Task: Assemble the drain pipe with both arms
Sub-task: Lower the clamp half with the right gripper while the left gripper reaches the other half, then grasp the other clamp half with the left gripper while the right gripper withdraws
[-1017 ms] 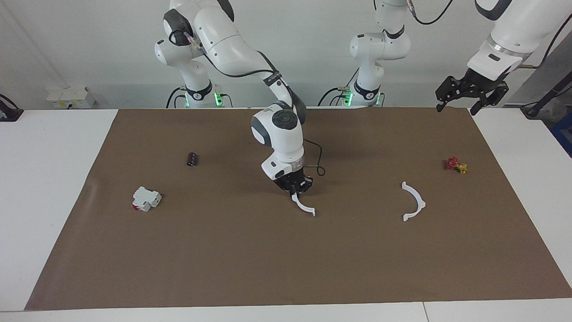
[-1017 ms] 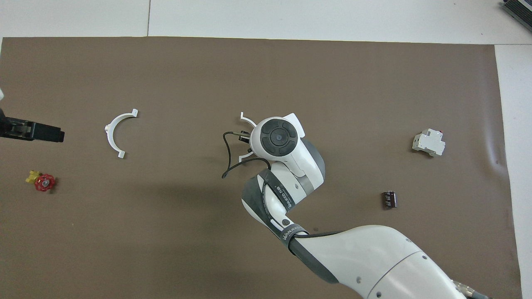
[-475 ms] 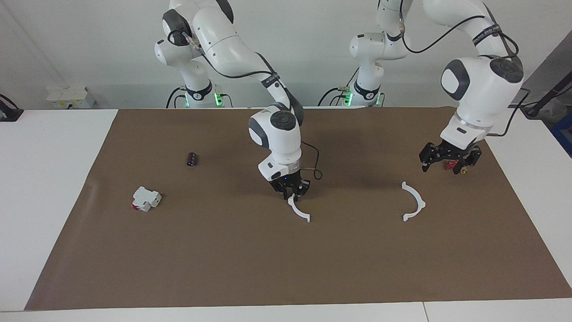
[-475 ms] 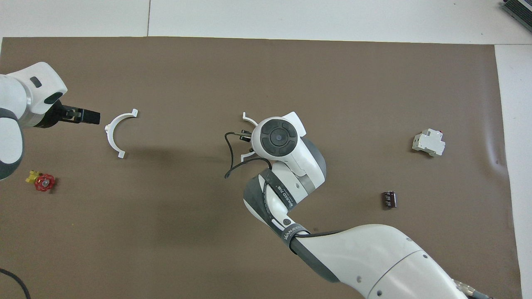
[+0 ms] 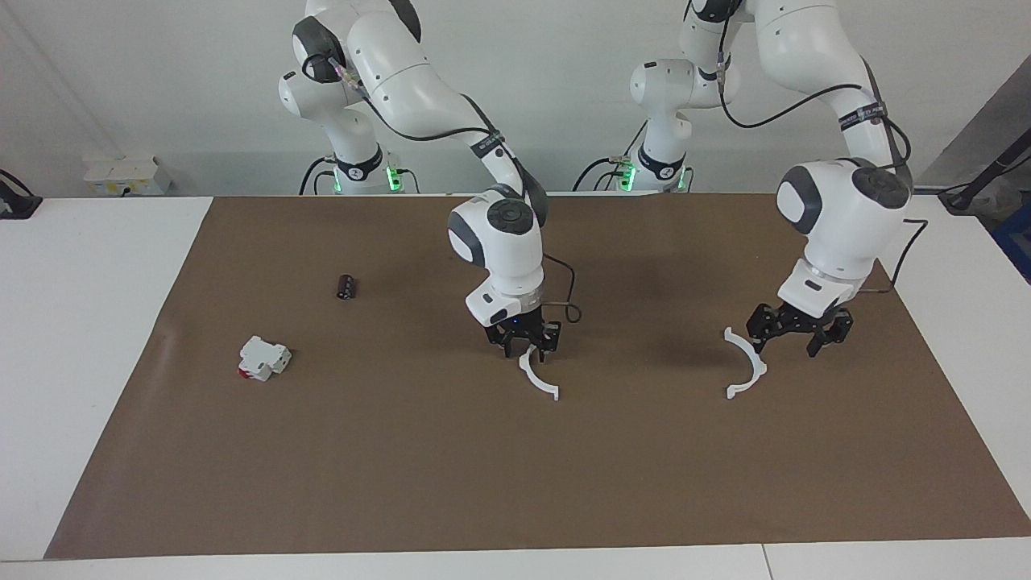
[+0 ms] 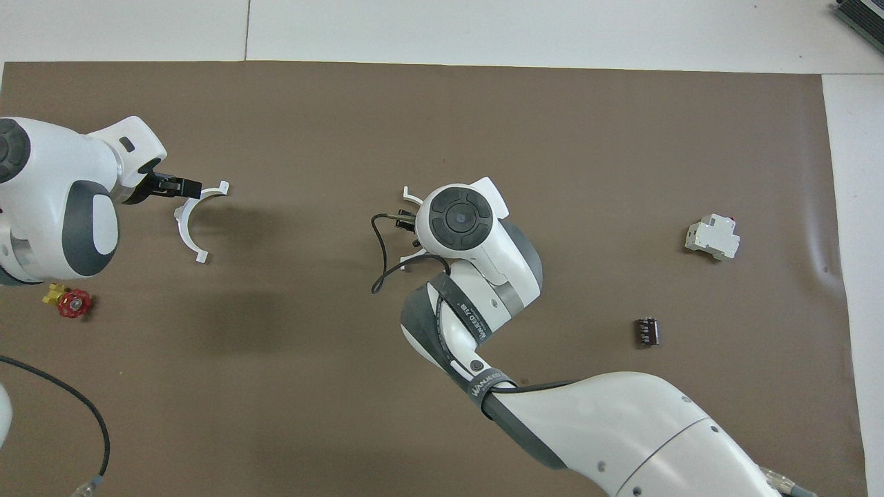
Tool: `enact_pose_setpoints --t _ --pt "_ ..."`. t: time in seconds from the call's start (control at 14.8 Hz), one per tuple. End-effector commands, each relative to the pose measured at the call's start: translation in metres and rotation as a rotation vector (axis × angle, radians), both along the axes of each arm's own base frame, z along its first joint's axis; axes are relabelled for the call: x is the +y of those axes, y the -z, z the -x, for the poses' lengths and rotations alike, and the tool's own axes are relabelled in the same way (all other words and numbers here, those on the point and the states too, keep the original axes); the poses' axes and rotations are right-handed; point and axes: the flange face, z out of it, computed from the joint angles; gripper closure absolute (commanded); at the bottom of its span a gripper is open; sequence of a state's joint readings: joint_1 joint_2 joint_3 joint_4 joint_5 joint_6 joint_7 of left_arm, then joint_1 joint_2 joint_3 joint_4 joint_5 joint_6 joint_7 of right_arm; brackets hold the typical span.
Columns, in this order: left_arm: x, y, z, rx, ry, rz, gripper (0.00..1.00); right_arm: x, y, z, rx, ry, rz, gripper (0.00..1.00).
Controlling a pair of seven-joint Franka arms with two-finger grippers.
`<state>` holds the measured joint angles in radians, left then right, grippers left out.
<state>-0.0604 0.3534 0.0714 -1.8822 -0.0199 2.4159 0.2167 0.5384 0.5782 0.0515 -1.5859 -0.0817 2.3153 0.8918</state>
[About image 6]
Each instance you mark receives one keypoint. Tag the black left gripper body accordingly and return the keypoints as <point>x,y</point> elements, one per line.
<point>155,185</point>

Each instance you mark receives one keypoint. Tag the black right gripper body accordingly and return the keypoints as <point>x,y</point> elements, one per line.
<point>409,219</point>

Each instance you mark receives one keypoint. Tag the white half pipe clamp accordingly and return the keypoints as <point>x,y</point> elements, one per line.
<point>413,198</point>
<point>185,238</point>

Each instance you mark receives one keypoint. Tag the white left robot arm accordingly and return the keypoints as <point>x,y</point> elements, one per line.
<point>41,179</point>

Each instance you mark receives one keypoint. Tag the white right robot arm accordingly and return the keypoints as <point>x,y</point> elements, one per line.
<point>621,428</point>

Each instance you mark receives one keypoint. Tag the red yellow valve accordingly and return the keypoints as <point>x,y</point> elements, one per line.
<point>74,304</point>

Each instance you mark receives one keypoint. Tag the brown table mat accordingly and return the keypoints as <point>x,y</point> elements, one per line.
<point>276,379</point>

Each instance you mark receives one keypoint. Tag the dark cylindrical capacitor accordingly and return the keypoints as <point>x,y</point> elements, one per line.
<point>647,331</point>

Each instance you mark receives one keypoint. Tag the white circuit breaker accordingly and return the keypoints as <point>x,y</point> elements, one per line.
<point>711,238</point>

